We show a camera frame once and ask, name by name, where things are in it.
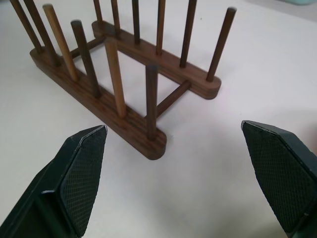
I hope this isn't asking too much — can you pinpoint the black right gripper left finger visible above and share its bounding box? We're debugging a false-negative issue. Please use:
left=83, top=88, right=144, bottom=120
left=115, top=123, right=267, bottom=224
left=0, top=125, right=109, bottom=238

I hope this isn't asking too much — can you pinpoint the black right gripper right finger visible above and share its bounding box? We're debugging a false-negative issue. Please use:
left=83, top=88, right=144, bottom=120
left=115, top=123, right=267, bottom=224
left=241, top=120, right=317, bottom=238

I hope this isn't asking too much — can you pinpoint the wooden peg dish rack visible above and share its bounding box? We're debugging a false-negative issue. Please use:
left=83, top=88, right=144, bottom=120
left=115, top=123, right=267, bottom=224
left=9, top=0, right=237, bottom=161

